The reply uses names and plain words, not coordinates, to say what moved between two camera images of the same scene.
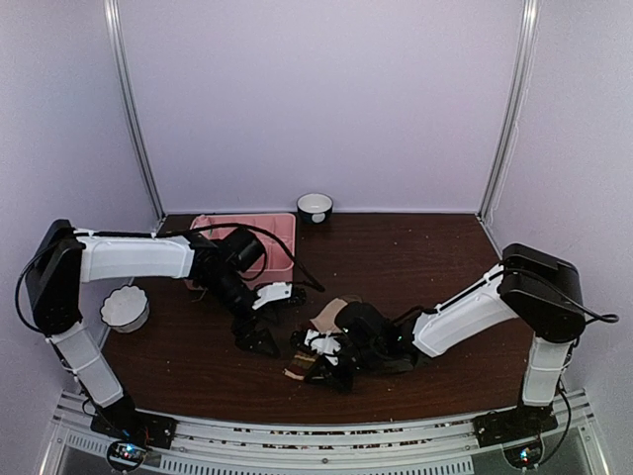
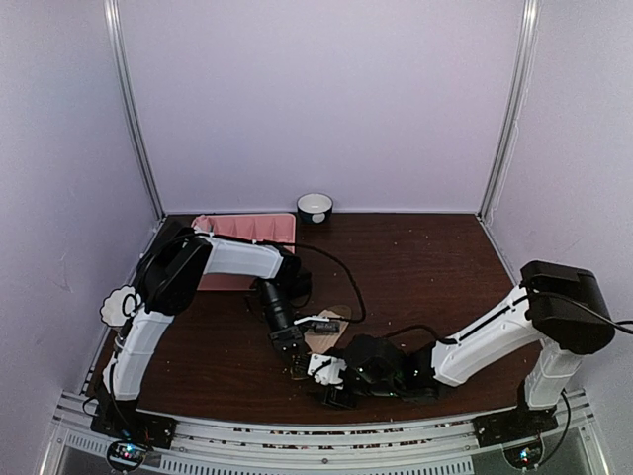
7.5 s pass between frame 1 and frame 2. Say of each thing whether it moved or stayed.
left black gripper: moved
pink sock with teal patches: stayed
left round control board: stayed
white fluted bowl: stayed
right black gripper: moved
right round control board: stayed
